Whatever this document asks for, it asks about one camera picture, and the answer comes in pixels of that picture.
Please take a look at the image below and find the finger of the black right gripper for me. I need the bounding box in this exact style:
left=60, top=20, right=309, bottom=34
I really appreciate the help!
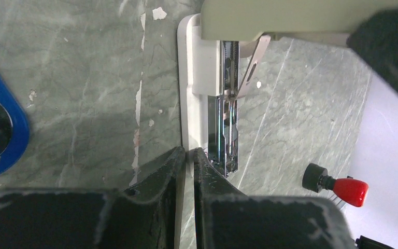
left=346, top=9, right=398, bottom=93

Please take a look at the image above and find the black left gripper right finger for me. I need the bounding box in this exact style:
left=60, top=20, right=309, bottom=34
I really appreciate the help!
left=193, top=148, right=355, bottom=248

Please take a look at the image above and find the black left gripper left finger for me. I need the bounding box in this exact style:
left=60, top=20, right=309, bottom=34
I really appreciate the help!
left=0, top=147, right=186, bottom=248

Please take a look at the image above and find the beige white stapler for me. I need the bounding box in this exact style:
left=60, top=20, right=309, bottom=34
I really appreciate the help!
left=177, top=0, right=398, bottom=178

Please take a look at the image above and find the red black push button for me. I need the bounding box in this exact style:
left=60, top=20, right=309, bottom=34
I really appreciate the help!
left=302, top=163, right=369, bottom=208

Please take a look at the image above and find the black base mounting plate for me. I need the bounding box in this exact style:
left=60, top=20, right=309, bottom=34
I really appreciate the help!
left=355, top=236, right=394, bottom=249

